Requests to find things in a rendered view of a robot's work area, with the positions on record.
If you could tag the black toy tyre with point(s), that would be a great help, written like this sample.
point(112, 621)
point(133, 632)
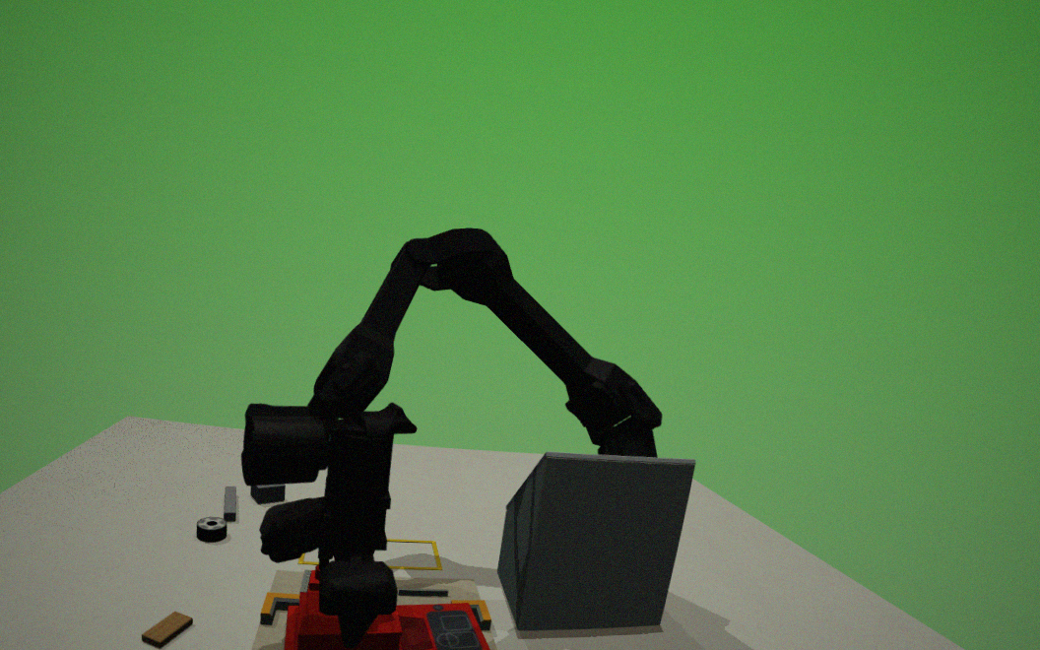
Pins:
point(211, 529)

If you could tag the brown flat rectangular block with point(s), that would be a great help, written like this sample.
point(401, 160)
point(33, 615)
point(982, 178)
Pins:
point(161, 633)

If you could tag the yellow rectangular border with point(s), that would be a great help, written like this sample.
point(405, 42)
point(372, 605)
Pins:
point(435, 551)

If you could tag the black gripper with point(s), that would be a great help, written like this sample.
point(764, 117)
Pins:
point(353, 586)

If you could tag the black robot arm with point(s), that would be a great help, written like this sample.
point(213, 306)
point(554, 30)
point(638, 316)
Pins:
point(290, 444)

